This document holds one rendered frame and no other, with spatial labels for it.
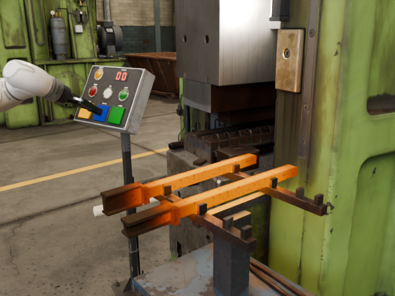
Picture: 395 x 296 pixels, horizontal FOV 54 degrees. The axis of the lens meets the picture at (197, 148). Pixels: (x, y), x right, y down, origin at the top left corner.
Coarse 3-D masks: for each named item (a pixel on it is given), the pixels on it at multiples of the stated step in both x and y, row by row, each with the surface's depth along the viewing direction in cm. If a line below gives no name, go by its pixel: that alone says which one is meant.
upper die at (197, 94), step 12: (192, 84) 135; (204, 84) 128; (252, 84) 133; (264, 84) 135; (192, 96) 136; (204, 96) 129; (216, 96) 127; (228, 96) 129; (240, 96) 132; (252, 96) 134; (264, 96) 137; (276, 96) 139; (204, 108) 130; (216, 108) 128; (228, 108) 130; (240, 108) 133
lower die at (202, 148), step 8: (272, 120) 161; (216, 128) 154; (224, 128) 150; (232, 128) 145; (264, 128) 147; (272, 128) 148; (184, 136) 147; (192, 136) 141; (208, 136) 135; (216, 136) 137; (224, 136) 137; (232, 136) 137; (248, 136) 138; (256, 136) 139; (264, 136) 141; (272, 136) 143; (184, 144) 148; (192, 144) 142; (200, 144) 137; (208, 144) 132; (216, 144) 132; (224, 144) 133; (232, 144) 135; (192, 152) 143; (200, 152) 137; (208, 152) 133; (264, 152) 143; (208, 160) 133; (216, 160) 133
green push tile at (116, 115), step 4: (112, 108) 167; (116, 108) 166; (120, 108) 164; (124, 108) 163; (112, 112) 166; (116, 112) 165; (120, 112) 164; (124, 112) 164; (112, 116) 166; (116, 116) 164; (120, 116) 163; (108, 120) 166; (112, 120) 165; (116, 120) 164; (120, 120) 163; (116, 124) 164; (120, 124) 163
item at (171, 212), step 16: (256, 176) 88; (272, 176) 88; (288, 176) 92; (208, 192) 80; (224, 192) 79; (240, 192) 83; (160, 208) 71; (176, 208) 71; (192, 208) 75; (128, 224) 66; (144, 224) 69; (160, 224) 71; (176, 224) 72
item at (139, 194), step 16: (224, 160) 99; (240, 160) 99; (176, 176) 88; (192, 176) 89; (208, 176) 92; (112, 192) 77; (128, 192) 79; (144, 192) 80; (160, 192) 84; (112, 208) 78; (128, 208) 79
